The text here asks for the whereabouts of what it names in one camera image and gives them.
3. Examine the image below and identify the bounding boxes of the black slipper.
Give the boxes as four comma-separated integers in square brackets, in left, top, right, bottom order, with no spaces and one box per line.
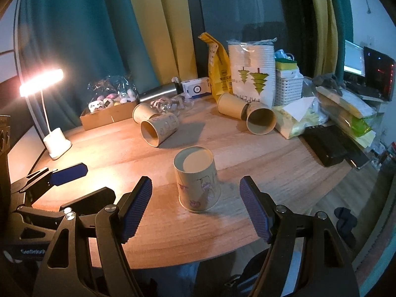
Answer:
[337,218,358,248]
[334,207,352,221]

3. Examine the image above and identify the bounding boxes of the steel thermos bottle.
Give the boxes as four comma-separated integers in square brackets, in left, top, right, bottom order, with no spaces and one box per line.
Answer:
[138,80,184,103]

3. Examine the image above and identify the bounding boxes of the small white carton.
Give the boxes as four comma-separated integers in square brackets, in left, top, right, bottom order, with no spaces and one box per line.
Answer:
[181,78,212,99]

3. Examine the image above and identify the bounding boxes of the clear cellophane wrap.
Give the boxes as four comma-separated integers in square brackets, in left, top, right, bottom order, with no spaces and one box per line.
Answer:
[87,74,139,106]

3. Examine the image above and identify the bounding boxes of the cartoon print paper cup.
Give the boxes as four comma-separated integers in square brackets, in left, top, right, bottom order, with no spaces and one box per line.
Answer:
[140,112,179,147]
[173,146,222,213]

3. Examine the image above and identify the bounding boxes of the yellow green sponge pack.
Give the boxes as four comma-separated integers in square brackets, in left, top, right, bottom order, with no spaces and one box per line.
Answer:
[275,59,298,70]

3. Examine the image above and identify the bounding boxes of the bagged stack of paper cups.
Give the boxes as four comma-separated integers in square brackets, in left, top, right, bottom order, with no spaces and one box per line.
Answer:
[227,38,278,109]

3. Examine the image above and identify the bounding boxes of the yellow paper bag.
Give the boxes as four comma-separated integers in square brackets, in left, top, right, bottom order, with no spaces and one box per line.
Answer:
[198,32,233,98]

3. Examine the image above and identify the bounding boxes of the white desk lamp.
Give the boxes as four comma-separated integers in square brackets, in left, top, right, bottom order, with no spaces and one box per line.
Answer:
[19,69,73,160]

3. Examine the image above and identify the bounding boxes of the white woven plastic basket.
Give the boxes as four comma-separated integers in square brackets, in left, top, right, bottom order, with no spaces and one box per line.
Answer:
[275,68,304,105]

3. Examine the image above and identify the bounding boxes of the person's grey pants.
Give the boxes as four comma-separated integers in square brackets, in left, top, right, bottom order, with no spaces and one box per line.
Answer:
[136,247,270,297]

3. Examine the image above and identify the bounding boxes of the bagged yellow green items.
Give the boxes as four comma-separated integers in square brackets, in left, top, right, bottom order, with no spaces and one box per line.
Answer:
[316,85,377,156]

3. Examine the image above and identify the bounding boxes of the black computer case red lights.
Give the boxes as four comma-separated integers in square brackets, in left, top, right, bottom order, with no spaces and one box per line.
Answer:
[363,46,396,101]

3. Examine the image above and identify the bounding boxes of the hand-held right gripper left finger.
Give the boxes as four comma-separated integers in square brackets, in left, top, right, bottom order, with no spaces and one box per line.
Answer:
[31,176,153,297]

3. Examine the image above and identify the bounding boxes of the yellow tissue pack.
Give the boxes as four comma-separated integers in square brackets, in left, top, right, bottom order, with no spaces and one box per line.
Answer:
[272,97,329,140]

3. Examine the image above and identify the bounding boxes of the brown cardboard box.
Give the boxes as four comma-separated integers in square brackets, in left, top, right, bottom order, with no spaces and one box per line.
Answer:
[80,100,138,131]

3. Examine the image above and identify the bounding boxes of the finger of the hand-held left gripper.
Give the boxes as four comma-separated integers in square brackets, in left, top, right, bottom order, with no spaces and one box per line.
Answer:
[15,187,117,223]
[11,162,89,194]

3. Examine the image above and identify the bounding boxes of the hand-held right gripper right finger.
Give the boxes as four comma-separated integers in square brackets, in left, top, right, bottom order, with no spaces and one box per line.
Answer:
[239,176,361,297]

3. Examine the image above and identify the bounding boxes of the yellow curtain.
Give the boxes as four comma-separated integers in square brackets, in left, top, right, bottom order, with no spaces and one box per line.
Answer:
[124,0,199,81]
[305,0,340,78]

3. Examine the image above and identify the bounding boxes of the black rectangular box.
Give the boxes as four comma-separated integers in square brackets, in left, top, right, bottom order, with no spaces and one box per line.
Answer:
[301,124,351,167]

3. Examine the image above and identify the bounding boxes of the grey cloth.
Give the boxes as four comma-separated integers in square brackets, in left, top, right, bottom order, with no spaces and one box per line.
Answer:
[311,73,344,95]

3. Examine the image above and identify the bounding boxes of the clear crumpled plastic wrapper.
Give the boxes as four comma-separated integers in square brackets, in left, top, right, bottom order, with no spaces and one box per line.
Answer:
[150,96,194,116]

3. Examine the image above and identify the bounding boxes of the computer monitor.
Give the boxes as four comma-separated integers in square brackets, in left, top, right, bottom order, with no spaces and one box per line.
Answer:
[343,40,366,76]

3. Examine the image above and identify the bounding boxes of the teal curtain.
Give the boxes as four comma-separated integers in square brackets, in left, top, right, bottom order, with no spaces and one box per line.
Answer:
[325,0,355,81]
[16,0,162,128]

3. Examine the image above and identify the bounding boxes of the plain brown paper cup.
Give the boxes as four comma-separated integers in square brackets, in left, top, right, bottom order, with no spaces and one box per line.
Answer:
[246,101,277,135]
[217,92,250,120]
[132,102,160,124]

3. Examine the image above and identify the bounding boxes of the black flat device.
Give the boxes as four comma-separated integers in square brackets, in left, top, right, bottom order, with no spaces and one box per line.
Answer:
[343,142,371,171]

